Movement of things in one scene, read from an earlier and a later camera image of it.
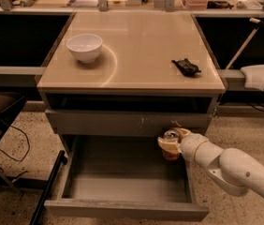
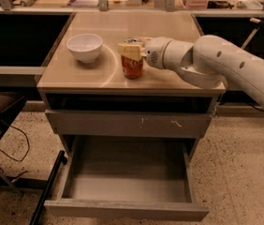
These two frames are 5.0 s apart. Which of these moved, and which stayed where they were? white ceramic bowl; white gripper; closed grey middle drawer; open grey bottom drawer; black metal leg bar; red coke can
Moved: white gripper; red coke can
Stayed: white ceramic bowl; black metal leg bar; closed grey middle drawer; open grey bottom drawer
